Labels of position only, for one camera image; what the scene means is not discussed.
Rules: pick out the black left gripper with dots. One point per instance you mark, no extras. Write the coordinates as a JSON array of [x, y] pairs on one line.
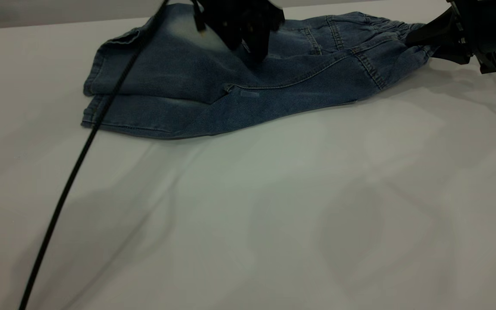
[[239, 15]]

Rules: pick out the blue faded denim pants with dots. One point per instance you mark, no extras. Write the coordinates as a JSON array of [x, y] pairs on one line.
[[187, 77]]

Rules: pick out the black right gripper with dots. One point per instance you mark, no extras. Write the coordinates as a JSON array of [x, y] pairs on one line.
[[489, 26]]

